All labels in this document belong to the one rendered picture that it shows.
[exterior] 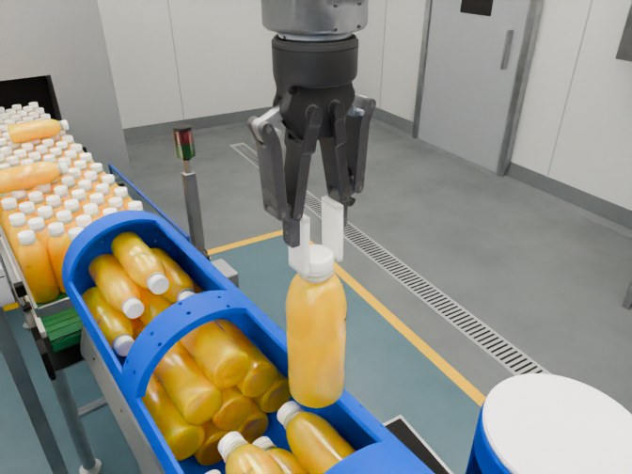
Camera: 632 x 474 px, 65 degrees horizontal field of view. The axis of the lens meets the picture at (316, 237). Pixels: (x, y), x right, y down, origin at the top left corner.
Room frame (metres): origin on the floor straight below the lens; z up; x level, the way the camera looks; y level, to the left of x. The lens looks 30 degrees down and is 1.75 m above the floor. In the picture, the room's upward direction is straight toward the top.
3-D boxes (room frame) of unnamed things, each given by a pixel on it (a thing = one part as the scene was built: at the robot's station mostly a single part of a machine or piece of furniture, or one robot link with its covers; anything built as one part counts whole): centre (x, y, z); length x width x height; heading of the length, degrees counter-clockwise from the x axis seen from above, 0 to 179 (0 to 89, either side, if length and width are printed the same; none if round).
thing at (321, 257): (0.46, 0.00, 1.46); 0.04 x 0.04 x 0.02
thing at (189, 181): (1.57, 0.43, 0.55); 0.04 x 0.04 x 1.10; 37
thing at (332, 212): (0.47, -0.02, 1.49); 0.03 x 0.01 x 0.07; 37
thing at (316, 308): (0.46, 0.00, 1.36); 0.07 x 0.07 x 0.19
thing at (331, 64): (0.46, 0.00, 1.65); 0.08 x 0.07 x 0.09; 127
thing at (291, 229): (0.43, 0.03, 1.52); 0.03 x 0.01 x 0.05; 127
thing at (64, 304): (1.11, 0.53, 0.96); 0.40 x 0.01 x 0.03; 127
